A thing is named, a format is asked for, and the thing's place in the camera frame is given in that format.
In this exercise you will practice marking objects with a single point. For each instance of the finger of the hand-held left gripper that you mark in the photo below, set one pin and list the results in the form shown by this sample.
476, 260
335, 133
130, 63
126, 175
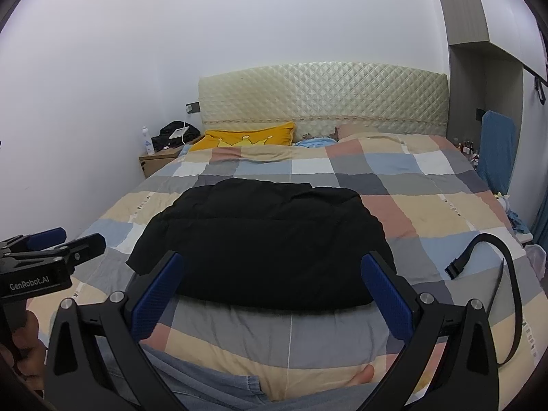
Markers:
47, 236
85, 246

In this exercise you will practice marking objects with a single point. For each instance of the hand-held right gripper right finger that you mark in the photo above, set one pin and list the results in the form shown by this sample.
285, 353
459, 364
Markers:
389, 295

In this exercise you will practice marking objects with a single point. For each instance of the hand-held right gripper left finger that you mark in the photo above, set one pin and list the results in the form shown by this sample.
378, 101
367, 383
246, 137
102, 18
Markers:
158, 295

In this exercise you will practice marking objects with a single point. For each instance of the black puffer jacket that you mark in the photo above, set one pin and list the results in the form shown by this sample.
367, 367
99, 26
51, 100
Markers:
265, 239

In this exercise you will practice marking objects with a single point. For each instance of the person's left hand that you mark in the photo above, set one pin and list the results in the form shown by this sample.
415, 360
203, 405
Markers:
33, 351

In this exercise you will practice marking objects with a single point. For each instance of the person's bare foot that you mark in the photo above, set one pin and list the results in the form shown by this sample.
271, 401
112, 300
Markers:
361, 376

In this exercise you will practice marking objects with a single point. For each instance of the checkered patchwork quilt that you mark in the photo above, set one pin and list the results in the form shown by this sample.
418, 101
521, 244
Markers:
428, 205

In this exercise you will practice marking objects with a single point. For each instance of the wooden nightstand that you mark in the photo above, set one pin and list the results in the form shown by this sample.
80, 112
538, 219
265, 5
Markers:
156, 165

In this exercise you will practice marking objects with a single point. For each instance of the white spray bottle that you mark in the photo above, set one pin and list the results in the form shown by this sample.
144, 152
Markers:
148, 141

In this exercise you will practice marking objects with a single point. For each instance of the black bag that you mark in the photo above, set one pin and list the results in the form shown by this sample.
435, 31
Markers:
160, 140

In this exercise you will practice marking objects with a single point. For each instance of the white flat device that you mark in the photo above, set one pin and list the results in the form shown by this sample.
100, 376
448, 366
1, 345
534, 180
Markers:
179, 132

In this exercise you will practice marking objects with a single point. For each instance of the crumpled blue cloth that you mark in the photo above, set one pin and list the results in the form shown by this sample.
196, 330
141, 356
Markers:
519, 221

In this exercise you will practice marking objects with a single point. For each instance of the small plush toy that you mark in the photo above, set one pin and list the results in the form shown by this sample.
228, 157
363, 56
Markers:
503, 199

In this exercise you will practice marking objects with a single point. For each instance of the white plastic bag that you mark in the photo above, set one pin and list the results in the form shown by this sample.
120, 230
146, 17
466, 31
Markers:
538, 259

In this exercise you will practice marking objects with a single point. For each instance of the cluster of small bottles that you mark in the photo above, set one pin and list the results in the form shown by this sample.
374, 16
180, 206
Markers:
467, 147

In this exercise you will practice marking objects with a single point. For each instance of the pink pillow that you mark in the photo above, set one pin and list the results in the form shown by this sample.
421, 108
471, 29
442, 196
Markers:
355, 130

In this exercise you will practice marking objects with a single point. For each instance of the light blue pillow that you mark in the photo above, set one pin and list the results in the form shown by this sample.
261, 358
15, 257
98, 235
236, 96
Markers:
314, 142

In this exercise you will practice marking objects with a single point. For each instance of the blue towel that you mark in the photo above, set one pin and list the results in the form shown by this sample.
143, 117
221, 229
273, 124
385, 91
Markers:
496, 150

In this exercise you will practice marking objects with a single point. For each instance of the yellow crown pillow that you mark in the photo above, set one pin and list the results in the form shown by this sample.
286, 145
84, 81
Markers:
248, 135

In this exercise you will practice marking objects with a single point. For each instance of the cream quilted headboard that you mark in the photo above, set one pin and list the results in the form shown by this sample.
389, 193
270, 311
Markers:
321, 94

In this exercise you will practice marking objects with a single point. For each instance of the grey wardrobe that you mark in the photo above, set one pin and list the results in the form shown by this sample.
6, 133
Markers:
471, 8

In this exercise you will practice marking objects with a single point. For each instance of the dark wall socket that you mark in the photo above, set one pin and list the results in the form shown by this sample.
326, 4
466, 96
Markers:
193, 107

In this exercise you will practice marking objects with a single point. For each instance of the dark wall switch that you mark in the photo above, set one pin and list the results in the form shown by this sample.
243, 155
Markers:
479, 114

